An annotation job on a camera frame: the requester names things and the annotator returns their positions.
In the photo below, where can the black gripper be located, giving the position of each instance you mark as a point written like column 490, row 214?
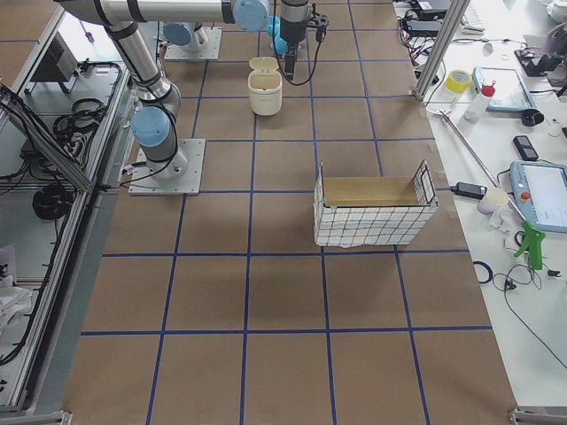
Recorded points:
column 291, row 32

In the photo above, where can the cream trash can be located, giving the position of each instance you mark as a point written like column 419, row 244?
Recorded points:
column 265, row 86

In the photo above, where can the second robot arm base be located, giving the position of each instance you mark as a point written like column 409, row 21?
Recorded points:
column 186, row 35

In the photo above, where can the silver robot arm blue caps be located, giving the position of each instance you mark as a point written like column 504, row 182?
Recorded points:
column 120, row 19

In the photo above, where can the black power adapter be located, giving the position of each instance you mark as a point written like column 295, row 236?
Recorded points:
column 424, row 28

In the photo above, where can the checkered cloth covered box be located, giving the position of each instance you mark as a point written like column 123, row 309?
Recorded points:
column 375, row 211

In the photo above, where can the yellow tape roll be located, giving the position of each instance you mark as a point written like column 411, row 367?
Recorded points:
column 458, row 81

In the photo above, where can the white bottle red cap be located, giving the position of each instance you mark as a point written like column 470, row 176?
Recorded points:
column 479, row 104

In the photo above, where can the far blue teach pendant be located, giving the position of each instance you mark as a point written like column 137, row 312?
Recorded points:
column 511, row 92

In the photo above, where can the blue teach pendant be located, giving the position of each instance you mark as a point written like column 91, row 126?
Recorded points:
column 540, row 193
column 511, row 92

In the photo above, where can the small black adapter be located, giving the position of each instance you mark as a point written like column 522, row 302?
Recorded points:
column 469, row 190

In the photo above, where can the white paper cup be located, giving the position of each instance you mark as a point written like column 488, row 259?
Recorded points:
column 492, row 200

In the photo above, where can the black tape roll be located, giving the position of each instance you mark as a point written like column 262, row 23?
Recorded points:
column 531, row 117

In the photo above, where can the near blue teach pendant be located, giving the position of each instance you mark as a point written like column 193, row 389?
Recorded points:
column 540, row 193

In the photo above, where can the crumpled grey cloth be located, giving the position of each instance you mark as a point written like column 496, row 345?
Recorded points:
column 15, row 300

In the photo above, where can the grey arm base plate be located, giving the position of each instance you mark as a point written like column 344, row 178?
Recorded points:
column 181, row 176

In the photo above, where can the aluminium frame post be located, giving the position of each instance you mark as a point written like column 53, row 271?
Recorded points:
column 451, row 22

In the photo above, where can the green handled reach grabber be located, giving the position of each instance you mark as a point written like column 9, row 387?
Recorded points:
column 533, row 238

